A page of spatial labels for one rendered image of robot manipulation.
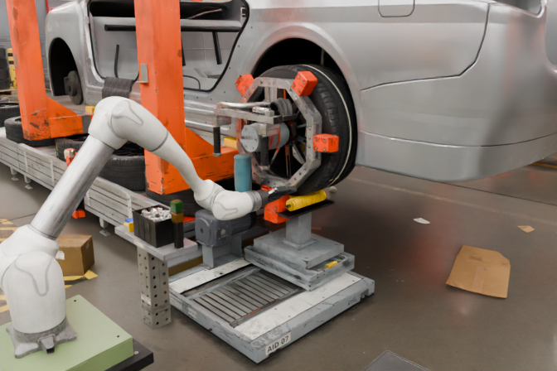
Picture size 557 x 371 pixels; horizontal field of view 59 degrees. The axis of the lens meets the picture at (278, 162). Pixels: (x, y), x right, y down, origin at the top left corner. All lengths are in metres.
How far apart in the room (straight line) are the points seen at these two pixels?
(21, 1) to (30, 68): 0.49
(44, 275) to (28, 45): 2.83
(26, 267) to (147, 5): 1.36
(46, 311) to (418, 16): 1.67
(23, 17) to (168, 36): 1.94
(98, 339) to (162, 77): 1.29
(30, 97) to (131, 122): 2.67
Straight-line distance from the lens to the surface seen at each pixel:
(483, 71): 1.98
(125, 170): 3.55
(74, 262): 3.06
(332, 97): 2.31
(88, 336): 1.79
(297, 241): 2.66
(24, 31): 4.28
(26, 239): 1.85
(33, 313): 1.71
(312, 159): 2.25
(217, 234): 2.61
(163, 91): 2.52
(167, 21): 2.53
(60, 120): 4.39
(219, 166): 2.78
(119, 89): 4.03
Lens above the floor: 1.31
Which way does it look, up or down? 14 degrees down
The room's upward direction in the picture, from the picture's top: straight up
